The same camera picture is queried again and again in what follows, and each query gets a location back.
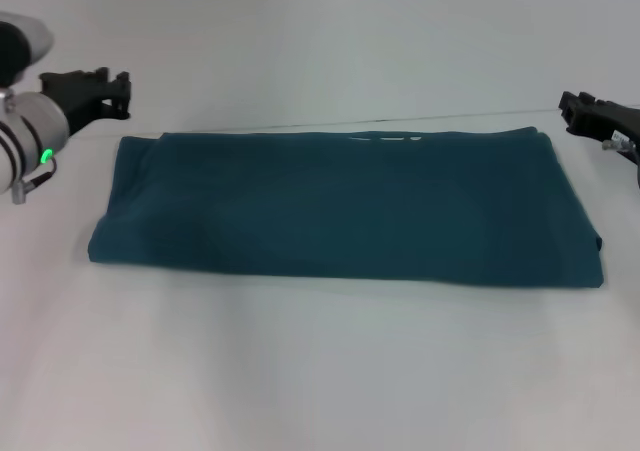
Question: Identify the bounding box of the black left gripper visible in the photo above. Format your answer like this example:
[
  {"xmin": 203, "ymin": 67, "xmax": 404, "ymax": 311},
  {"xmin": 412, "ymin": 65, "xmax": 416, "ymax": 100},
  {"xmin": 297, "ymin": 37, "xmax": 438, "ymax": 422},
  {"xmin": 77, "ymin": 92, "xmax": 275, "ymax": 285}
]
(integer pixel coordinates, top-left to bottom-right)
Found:
[{"xmin": 38, "ymin": 66, "xmax": 133, "ymax": 138}]

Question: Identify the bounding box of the teal blue shirt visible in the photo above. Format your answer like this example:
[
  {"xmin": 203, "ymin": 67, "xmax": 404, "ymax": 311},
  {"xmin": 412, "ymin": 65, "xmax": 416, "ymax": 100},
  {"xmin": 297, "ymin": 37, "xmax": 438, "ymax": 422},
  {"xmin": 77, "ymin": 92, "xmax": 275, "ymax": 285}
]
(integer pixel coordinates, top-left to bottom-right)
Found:
[{"xmin": 87, "ymin": 126, "xmax": 606, "ymax": 292}]

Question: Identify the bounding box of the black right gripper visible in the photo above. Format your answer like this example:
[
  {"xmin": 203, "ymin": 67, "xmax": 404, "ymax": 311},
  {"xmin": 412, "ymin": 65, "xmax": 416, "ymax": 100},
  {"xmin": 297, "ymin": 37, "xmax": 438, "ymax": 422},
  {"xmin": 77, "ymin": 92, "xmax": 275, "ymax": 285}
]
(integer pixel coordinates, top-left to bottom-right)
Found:
[{"xmin": 556, "ymin": 89, "xmax": 640, "ymax": 158}]

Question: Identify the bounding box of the right gripper cable with plugs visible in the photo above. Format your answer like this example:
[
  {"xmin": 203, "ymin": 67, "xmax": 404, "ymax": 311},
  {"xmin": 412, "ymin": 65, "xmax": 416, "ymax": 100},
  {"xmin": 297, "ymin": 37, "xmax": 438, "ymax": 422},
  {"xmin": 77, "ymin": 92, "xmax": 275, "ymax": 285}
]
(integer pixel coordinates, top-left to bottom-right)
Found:
[{"xmin": 601, "ymin": 135, "xmax": 640, "ymax": 170}]

